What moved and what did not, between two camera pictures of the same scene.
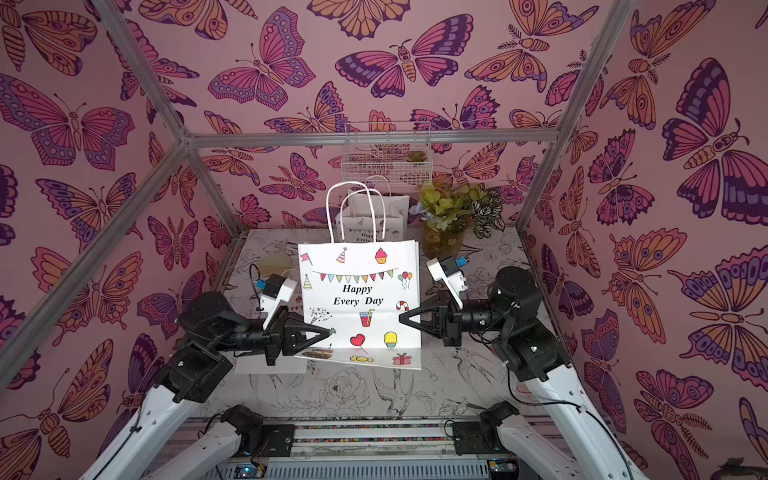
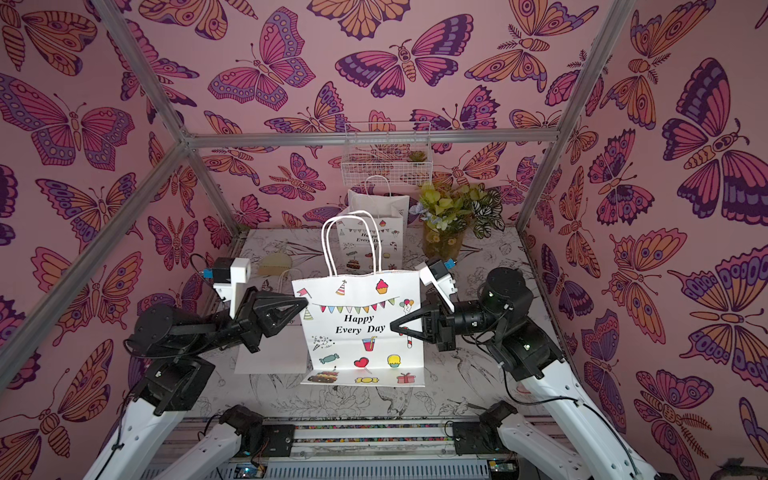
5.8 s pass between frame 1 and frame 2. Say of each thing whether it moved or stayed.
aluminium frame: stayed
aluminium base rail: stayed
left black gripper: moved
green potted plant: stayed
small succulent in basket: stayed
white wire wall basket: stayed
